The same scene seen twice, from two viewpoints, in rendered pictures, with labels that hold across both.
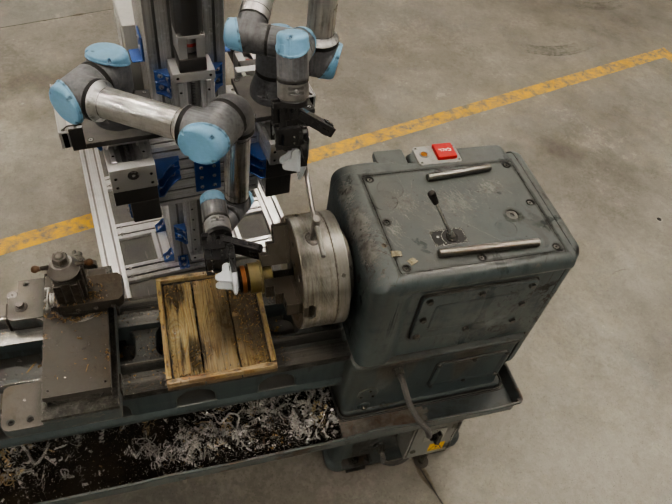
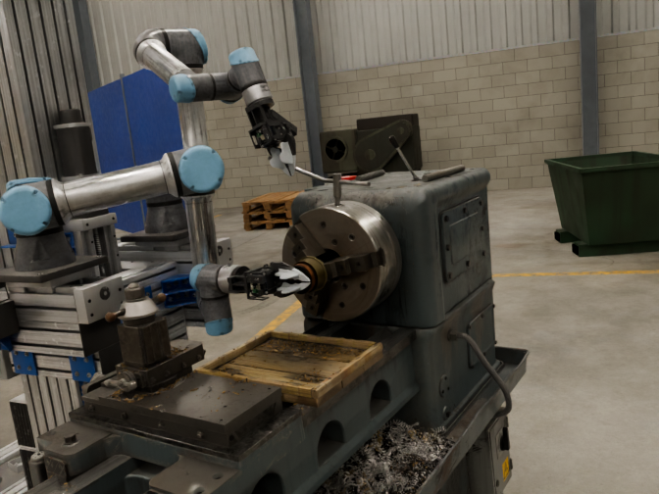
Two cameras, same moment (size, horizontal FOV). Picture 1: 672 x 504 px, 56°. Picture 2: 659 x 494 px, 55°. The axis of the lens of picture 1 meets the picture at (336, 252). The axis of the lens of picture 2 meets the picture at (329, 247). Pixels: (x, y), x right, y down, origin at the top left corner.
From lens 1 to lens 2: 147 cm
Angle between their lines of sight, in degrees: 48
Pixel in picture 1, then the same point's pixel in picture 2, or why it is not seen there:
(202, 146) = (207, 165)
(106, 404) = (287, 415)
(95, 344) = (218, 384)
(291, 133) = (277, 123)
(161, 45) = not seen: hidden behind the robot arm
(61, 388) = (232, 412)
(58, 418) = (254, 448)
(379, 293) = (422, 201)
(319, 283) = (373, 225)
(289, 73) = (256, 74)
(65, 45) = not seen: outside the picture
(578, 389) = (522, 419)
